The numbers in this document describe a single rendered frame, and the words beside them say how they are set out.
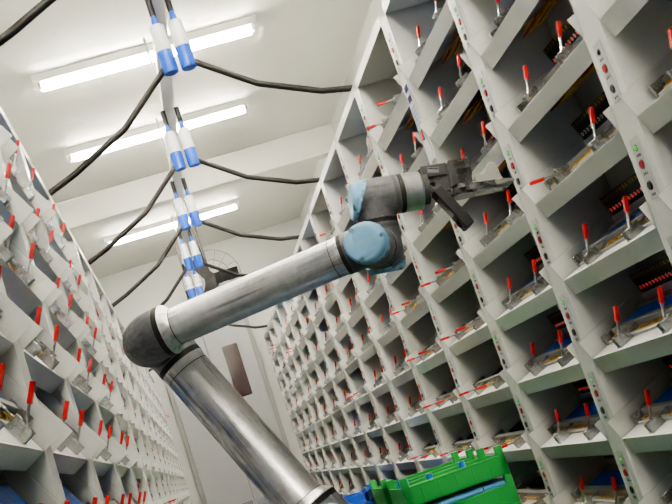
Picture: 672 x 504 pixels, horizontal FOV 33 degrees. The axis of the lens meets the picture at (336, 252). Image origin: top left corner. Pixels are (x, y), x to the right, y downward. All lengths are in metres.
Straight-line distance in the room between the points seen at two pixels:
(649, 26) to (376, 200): 0.70
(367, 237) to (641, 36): 0.68
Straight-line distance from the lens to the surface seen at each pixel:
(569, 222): 2.91
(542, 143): 2.94
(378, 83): 4.40
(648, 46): 2.31
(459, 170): 2.65
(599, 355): 2.82
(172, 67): 4.52
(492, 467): 3.21
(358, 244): 2.42
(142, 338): 2.57
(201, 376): 2.67
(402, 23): 3.73
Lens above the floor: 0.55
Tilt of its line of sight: 9 degrees up
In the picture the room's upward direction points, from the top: 19 degrees counter-clockwise
